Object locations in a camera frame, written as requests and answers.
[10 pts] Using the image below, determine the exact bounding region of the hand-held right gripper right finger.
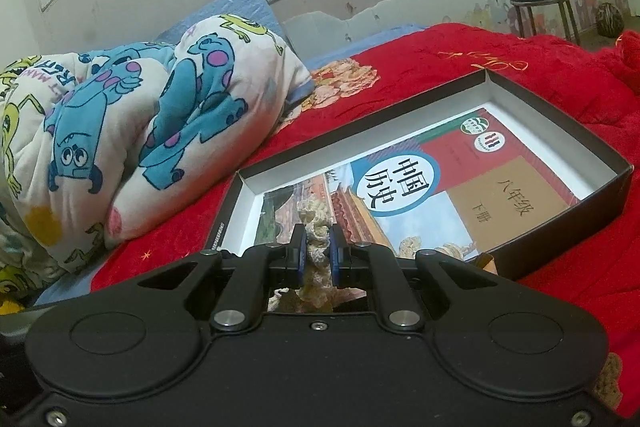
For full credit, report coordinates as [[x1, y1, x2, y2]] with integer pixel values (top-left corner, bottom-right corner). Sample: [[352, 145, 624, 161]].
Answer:
[[330, 223, 502, 333]]

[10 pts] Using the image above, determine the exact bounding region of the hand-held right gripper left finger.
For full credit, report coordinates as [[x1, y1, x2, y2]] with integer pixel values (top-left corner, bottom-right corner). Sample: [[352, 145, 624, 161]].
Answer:
[[134, 223, 307, 333]]

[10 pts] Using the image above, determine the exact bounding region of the cream crocheted hair scrunchie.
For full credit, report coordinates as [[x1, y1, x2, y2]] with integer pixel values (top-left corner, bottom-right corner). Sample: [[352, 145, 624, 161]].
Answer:
[[269, 194, 351, 314]]

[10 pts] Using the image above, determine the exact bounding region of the black cardboard box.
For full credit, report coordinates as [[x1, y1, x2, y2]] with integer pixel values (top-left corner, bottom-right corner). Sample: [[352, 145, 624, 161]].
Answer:
[[209, 68, 632, 282]]

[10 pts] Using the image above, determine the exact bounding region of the colourful textbook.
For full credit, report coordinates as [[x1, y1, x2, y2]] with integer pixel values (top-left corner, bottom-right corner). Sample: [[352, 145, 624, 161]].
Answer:
[[252, 107, 583, 259]]

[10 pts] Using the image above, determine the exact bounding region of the red embroidered blanket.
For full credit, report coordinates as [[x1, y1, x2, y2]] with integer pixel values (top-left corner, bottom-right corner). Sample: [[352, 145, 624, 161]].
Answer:
[[90, 22, 640, 427]]

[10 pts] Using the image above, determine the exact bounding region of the blue bed sheet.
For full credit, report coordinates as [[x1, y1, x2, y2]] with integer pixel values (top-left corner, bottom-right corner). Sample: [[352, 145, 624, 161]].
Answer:
[[282, 23, 426, 108]]

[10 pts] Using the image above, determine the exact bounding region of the cartoon monster printed quilt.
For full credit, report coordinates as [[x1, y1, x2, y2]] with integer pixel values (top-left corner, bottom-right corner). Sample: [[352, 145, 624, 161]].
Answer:
[[0, 13, 313, 308]]

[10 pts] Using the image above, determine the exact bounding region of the blue pillow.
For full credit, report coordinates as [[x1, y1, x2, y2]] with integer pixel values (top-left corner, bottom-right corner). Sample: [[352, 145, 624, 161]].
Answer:
[[150, 0, 296, 52]]

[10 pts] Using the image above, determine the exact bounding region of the brown patterned ball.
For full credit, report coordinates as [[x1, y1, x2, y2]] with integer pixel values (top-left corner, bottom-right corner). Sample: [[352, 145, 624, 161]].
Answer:
[[596, 2, 623, 38]]

